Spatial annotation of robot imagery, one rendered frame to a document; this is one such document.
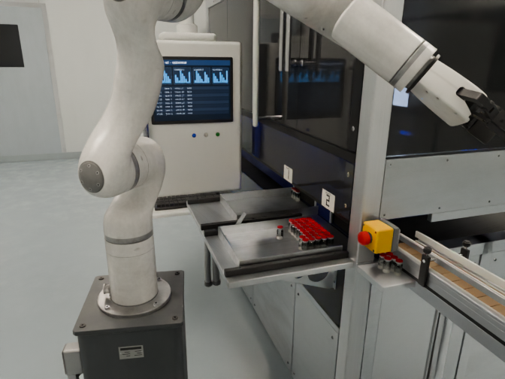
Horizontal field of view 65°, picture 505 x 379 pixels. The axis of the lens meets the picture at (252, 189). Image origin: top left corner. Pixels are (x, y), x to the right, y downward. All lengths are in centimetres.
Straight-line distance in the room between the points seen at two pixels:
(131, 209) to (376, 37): 66
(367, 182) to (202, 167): 107
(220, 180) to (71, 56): 471
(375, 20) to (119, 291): 83
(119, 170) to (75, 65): 564
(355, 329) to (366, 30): 98
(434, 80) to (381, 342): 103
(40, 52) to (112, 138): 566
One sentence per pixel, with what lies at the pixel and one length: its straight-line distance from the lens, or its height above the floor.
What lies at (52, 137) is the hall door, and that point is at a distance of 664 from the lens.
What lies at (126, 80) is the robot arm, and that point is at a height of 143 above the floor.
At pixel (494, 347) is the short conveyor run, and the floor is 86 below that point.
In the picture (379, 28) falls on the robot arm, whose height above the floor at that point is 152.
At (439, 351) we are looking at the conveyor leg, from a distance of 132.
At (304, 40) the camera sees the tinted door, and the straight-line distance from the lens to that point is 153.
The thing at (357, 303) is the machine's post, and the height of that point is 74.
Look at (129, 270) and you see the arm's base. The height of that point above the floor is 97.
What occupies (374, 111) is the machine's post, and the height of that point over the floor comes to 134.
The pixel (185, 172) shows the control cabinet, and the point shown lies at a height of 92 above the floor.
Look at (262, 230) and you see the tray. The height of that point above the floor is 88.
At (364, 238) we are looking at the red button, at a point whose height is 100.
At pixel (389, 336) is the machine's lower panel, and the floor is 57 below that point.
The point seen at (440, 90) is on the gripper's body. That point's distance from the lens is 69.
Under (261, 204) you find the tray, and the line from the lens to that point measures 169.
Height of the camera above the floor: 147
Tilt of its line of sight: 18 degrees down
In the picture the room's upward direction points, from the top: 1 degrees clockwise
